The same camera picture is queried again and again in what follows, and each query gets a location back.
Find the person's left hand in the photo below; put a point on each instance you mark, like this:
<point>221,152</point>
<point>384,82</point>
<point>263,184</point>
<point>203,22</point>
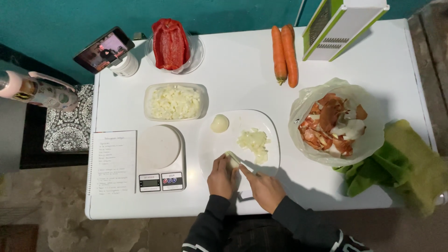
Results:
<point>220,178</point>

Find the person's right hand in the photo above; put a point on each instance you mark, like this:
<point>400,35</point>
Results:
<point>266,190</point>

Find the person's left fingers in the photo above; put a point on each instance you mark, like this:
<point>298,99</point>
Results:
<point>227,161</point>

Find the onion piece being cut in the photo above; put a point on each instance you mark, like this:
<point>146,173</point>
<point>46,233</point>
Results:
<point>232,159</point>

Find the kitchen knife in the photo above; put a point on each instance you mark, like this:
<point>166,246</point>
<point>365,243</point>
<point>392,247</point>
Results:
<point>245,167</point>

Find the white square plate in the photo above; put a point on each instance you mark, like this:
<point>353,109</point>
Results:
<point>241,140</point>

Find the pile of chopped onion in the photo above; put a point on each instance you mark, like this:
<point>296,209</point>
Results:
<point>254,143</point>

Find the peeled onion half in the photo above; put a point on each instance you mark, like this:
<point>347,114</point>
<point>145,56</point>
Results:
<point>219,123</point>

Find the white kitchen scale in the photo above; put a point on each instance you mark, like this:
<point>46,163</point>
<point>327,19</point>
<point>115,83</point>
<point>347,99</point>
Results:
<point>160,157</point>

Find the clear container of diced onion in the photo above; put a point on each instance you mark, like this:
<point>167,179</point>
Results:
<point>175,102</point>

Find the clear glass bowl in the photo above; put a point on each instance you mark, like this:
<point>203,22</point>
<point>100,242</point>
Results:
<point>196,52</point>

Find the plastic bag of onion peels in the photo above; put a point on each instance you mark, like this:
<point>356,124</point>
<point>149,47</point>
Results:
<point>336,122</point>

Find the spiral recipe notebook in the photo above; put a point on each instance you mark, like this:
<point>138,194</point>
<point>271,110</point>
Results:
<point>112,162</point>

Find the orange carrot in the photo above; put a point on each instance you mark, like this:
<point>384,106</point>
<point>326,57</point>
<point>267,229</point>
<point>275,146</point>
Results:
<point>290,56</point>
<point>278,54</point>

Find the red bell pepper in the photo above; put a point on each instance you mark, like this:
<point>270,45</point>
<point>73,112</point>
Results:
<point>170,44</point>

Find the white jar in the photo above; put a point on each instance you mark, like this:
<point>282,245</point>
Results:
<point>125,65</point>

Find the patterned cushion chair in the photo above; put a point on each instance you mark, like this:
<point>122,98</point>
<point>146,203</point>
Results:
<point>68,122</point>

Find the black smartphone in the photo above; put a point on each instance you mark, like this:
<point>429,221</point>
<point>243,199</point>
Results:
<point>103,50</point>

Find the green cloth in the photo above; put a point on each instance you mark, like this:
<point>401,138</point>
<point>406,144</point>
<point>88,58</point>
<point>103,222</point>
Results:
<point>402,164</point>

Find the green white box grater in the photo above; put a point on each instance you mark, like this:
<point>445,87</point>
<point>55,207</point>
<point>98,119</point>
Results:
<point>341,28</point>

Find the pink patterned water bottle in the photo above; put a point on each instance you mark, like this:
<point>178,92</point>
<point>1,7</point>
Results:
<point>38,91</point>

